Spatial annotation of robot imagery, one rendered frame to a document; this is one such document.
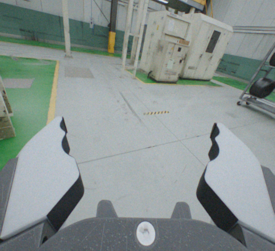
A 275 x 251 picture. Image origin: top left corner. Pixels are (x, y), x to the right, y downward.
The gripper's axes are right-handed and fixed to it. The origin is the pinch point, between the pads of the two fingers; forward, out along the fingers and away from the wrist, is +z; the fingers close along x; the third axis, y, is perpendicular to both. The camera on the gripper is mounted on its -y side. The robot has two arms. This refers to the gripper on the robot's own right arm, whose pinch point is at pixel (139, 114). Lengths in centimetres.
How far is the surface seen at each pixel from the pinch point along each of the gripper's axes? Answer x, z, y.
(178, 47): 125, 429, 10
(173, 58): 114, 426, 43
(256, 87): 319, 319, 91
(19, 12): -581, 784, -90
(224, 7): 604, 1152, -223
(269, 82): 338, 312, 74
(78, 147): -59, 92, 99
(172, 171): 42, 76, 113
